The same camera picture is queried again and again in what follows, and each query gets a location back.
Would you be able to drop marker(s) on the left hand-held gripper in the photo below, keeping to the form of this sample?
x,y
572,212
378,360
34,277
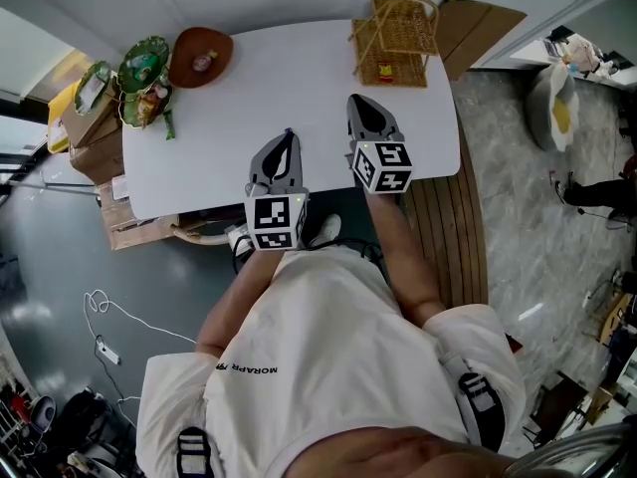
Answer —
x,y
271,214

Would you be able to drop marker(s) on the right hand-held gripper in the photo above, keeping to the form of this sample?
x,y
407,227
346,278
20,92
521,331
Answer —
x,y
388,167

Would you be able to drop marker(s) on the red yellow snack packet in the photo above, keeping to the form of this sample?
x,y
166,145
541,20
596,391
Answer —
x,y
384,72

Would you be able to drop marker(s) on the wicker basket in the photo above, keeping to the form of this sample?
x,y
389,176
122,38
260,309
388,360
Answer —
x,y
403,33

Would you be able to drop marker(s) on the person's right forearm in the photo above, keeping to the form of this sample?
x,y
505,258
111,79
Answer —
x,y
403,267

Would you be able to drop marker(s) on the person's left forearm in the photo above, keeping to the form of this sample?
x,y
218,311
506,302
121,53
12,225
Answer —
x,y
229,302

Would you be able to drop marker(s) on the person's white shoe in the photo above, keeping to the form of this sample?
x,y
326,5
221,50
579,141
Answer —
x,y
328,228

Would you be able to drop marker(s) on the white electronics box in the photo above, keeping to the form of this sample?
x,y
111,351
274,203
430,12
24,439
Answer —
x,y
236,237

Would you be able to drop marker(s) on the light wooden chair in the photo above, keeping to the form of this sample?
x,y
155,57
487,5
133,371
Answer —
x,y
199,239

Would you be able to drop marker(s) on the brown slatted wooden platform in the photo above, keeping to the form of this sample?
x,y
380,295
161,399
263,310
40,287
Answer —
x,y
458,237

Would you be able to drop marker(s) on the brown wooden bowl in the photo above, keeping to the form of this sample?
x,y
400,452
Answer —
x,y
184,68

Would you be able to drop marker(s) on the flat brown cardboard sheet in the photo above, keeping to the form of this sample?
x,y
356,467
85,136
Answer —
x,y
483,33

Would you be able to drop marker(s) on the large labelled cardboard box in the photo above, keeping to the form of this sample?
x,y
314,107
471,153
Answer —
x,y
129,232

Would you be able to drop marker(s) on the grey beanbag seat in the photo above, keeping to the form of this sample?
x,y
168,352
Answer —
x,y
540,112

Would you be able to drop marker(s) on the green tiered dish stand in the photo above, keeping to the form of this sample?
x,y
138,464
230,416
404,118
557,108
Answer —
x,y
144,63

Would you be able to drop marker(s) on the plain cardboard box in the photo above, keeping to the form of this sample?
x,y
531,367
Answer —
x,y
97,160

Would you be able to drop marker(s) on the white yellow egg cushion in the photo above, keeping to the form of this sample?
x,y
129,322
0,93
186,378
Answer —
x,y
562,115

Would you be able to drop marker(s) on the flat cardboard box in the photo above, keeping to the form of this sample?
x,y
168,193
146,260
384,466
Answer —
x,y
92,122

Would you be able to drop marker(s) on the person's white shirt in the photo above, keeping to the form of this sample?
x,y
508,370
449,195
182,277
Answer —
x,y
323,376

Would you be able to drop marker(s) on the pink plush toy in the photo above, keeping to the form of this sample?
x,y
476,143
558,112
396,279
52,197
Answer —
x,y
582,55

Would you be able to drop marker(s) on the grey metal pole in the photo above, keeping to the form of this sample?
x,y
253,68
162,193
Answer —
x,y
55,186

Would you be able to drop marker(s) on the yellow box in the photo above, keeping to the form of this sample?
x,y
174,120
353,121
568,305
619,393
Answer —
x,y
57,132

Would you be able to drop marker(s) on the white power strip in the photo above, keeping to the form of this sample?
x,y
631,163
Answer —
x,y
107,351

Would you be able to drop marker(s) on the red wooden stool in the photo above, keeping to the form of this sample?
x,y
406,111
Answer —
x,y
515,345

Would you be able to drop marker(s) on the black framed glass door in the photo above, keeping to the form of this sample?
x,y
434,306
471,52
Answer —
x,y
15,105

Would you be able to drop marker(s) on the dark grey crate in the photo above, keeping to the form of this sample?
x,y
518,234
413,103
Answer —
x,y
10,282

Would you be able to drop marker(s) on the person's chin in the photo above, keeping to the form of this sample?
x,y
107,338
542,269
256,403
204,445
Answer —
x,y
398,456

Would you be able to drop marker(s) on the black bag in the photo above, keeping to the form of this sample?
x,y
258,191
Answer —
x,y
79,413

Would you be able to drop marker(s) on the grey round appliance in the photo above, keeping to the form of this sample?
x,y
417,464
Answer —
x,y
44,413

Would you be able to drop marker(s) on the red container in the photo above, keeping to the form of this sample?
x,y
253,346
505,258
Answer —
x,y
20,404

